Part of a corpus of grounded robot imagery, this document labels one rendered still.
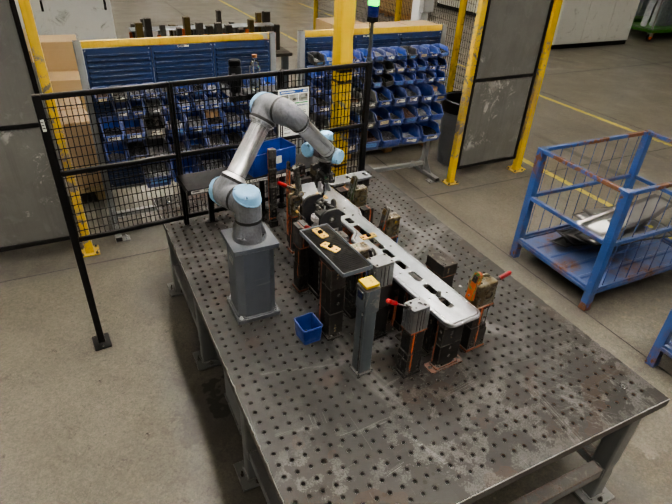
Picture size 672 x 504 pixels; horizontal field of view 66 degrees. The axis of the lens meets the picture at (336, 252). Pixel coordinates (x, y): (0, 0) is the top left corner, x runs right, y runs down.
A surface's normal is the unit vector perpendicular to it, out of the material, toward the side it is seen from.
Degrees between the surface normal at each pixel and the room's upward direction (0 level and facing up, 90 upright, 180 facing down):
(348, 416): 0
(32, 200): 93
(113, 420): 0
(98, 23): 90
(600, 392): 0
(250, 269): 90
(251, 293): 90
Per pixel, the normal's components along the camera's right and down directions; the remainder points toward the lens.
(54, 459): 0.04, -0.84
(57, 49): 0.37, 0.52
